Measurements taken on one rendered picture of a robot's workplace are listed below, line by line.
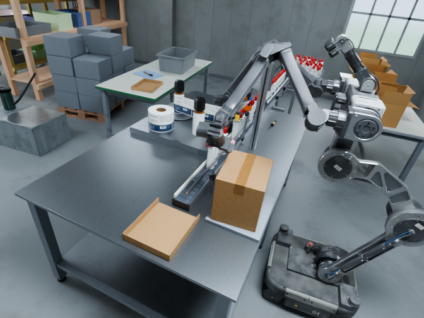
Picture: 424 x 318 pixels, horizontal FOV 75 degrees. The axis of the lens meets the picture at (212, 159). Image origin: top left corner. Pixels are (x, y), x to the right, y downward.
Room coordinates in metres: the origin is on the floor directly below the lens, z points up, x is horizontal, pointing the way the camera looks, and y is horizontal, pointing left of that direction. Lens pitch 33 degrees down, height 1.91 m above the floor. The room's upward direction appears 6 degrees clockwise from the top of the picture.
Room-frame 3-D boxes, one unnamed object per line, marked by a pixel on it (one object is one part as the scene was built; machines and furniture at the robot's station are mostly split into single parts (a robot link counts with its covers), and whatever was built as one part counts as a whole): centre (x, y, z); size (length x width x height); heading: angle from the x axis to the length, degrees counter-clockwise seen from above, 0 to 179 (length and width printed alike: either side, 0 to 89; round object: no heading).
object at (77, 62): (4.22, 1.91, 0.56); 1.12 x 0.75 x 1.11; 172
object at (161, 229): (0.97, 0.21, 0.85); 0.30 x 0.26 x 0.04; 159
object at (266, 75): (1.89, -0.31, 1.16); 0.04 x 0.04 x 0.67; 69
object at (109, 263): (1.85, 0.07, 0.40); 2.04 x 1.25 x 0.81; 159
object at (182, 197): (1.90, -0.15, 0.86); 1.65 x 0.08 x 0.04; 159
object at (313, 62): (4.16, -1.16, 0.98); 0.57 x 0.46 x 0.21; 69
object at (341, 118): (1.12, -0.52, 1.45); 0.09 x 0.08 x 0.12; 164
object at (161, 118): (1.99, 0.43, 0.95); 0.20 x 0.20 x 0.14
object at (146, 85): (3.10, 0.83, 0.82); 0.34 x 0.24 x 0.04; 170
